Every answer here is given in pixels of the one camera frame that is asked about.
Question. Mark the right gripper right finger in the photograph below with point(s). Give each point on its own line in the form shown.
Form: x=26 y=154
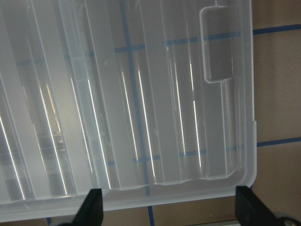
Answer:
x=251 y=211

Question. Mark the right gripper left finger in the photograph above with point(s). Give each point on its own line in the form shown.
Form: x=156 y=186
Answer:
x=91 y=210

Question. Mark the clear plastic box lid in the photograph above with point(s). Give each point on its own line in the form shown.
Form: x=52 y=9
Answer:
x=151 y=101

